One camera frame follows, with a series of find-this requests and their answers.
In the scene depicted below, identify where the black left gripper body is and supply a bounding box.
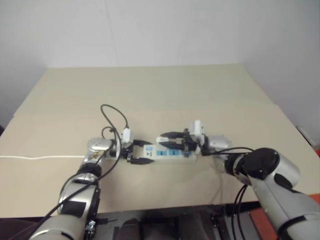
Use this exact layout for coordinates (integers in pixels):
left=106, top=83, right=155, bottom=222
left=121, top=139, right=137, bottom=165

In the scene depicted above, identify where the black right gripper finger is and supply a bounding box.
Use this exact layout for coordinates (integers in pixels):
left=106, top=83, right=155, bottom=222
left=160, top=130, right=186, bottom=140
left=161, top=140, right=186, bottom=150

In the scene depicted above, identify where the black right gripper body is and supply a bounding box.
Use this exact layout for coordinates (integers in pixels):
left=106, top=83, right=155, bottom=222
left=181, top=127, right=200, bottom=159

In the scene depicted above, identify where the white blue power strip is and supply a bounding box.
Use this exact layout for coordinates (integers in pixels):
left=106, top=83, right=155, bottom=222
left=104, top=142, right=201, bottom=164

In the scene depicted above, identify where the dark rounded shape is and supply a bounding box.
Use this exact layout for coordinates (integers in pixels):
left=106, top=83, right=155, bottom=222
left=119, top=217, right=142, bottom=240

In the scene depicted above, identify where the orange red panel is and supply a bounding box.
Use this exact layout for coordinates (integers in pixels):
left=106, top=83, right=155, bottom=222
left=246, top=208, right=279, bottom=240

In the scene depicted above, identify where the white and red box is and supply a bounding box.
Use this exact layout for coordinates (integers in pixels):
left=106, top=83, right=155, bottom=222
left=296, top=124, right=320, bottom=151

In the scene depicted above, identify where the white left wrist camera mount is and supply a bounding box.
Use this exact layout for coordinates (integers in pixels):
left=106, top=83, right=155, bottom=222
left=120, top=127, right=135, bottom=144

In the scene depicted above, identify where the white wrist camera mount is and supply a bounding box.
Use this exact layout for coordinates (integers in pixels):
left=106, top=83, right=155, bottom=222
left=188, top=119, right=209, bottom=153
left=120, top=127, right=135, bottom=144

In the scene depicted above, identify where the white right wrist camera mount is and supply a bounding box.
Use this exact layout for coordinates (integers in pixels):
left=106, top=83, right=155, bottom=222
left=188, top=119, right=209, bottom=153

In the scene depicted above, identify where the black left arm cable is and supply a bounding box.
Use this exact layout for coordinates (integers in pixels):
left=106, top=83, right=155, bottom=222
left=37, top=103, right=131, bottom=230

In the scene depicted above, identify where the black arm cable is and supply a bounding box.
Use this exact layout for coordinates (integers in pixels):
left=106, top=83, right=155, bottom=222
left=202, top=146, right=256, bottom=240
left=37, top=103, right=131, bottom=230

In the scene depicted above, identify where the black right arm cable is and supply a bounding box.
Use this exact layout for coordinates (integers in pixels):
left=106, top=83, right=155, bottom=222
left=202, top=146, right=256, bottom=240

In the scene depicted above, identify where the black metal frame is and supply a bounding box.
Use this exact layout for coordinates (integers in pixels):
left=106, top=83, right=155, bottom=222
left=211, top=203, right=251, bottom=240

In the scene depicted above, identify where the white power strip cord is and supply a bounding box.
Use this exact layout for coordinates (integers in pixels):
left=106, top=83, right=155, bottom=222
left=0, top=154, right=87, bottom=161

